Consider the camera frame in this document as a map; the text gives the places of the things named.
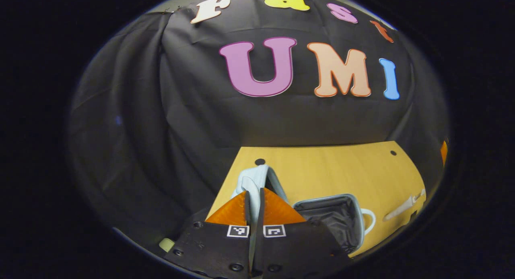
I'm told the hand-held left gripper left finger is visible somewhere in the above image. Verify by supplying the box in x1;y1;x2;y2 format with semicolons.
163;190;253;279

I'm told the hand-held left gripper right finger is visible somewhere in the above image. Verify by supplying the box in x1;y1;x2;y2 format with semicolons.
254;187;351;279

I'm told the white pump bottle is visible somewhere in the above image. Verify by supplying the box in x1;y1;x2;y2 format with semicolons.
382;188;426;222

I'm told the black backdrop cloth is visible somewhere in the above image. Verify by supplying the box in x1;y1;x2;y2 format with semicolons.
68;0;450;251

